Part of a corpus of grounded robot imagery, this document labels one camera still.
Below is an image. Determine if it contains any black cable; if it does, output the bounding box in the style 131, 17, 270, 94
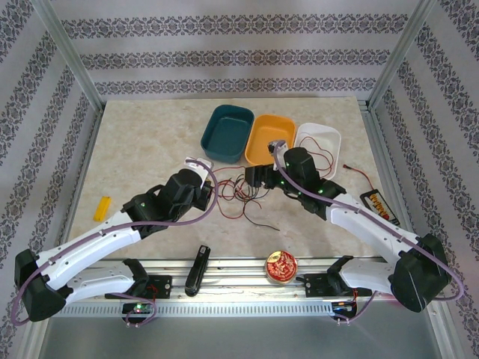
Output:
231, 174, 263, 200
230, 170, 281, 231

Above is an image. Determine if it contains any red cable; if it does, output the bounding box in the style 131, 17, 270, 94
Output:
213, 170, 270, 225
301, 136, 338, 177

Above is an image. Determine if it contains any white plastic bin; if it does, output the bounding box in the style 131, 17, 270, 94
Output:
293, 122, 342, 180

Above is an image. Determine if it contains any orange plastic bin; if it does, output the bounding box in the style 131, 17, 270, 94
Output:
244, 114, 297, 168

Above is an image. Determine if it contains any teal plastic bin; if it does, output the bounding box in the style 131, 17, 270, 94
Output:
200, 104, 256, 165

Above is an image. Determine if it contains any black stapler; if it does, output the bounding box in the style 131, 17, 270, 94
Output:
184, 245, 211, 298

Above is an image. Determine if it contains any round red tin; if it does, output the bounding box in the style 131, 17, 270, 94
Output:
264, 251, 299, 286

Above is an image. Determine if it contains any yellow lighter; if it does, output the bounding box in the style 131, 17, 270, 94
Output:
92, 196, 112, 221

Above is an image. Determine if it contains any black battery pack red lead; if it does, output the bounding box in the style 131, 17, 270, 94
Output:
342, 163, 401, 226

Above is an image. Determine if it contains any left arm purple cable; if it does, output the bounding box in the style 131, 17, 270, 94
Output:
10, 159, 220, 328

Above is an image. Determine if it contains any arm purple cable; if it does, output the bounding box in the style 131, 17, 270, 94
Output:
272, 144, 465, 326
10, 159, 220, 328

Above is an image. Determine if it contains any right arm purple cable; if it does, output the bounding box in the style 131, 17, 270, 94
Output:
272, 144, 465, 326

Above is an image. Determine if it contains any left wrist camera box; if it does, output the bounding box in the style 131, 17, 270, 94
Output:
185, 156, 214, 188

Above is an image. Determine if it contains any aluminium side rail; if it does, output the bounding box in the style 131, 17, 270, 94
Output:
55, 108, 105, 263
359, 99, 442, 285

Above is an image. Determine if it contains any aluminium rail bed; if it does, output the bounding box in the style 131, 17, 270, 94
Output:
35, 257, 442, 304

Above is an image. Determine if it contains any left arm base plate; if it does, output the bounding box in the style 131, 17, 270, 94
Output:
106, 275, 172, 299

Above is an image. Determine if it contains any grey slotted cable duct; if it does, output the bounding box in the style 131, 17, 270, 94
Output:
50, 303, 335, 316

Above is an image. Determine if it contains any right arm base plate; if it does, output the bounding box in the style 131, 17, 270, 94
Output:
305, 272, 372, 298

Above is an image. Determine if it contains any aluminium frame post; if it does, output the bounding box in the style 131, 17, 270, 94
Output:
31, 0, 105, 112
367, 0, 438, 110

